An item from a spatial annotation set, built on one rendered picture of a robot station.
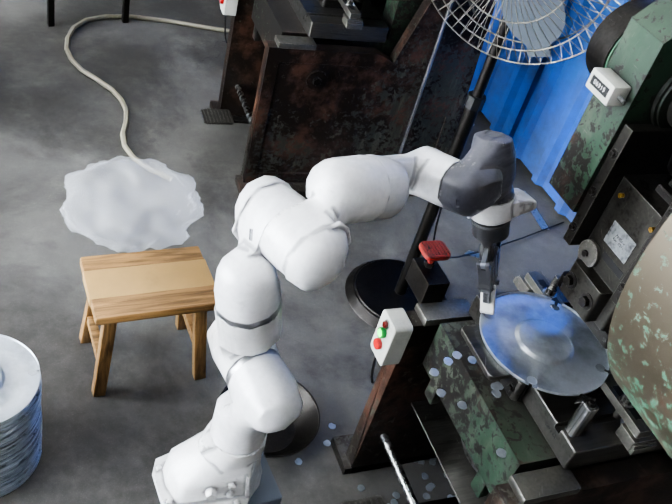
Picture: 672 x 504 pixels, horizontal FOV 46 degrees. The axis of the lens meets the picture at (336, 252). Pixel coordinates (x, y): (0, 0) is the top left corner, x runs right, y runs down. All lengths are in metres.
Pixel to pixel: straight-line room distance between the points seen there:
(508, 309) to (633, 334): 0.66
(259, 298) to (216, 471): 0.49
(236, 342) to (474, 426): 0.69
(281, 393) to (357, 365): 1.24
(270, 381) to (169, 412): 1.01
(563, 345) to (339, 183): 0.75
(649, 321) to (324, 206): 0.49
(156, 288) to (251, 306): 1.00
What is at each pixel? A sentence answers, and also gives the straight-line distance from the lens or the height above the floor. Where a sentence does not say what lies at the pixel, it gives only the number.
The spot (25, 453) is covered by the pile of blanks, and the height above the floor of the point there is 0.12.
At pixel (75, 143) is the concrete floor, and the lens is 3.31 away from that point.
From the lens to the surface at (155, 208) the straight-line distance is 2.75.
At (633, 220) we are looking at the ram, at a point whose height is 1.12.
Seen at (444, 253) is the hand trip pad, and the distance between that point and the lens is 1.90.
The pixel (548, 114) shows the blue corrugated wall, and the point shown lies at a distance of 3.74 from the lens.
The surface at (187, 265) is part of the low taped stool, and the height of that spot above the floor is 0.33.
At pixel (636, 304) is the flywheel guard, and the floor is 1.26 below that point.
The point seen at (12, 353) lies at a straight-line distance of 2.12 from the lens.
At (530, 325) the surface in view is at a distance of 1.78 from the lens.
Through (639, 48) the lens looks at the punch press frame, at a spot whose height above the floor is 1.40.
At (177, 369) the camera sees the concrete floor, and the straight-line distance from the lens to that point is 2.48.
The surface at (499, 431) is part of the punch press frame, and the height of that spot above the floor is 0.64.
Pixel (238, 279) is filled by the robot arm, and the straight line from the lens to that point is 1.23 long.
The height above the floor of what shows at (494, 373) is 0.78.
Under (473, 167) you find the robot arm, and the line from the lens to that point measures 1.47.
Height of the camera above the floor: 1.90
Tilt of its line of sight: 40 degrees down
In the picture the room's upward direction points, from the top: 17 degrees clockwise
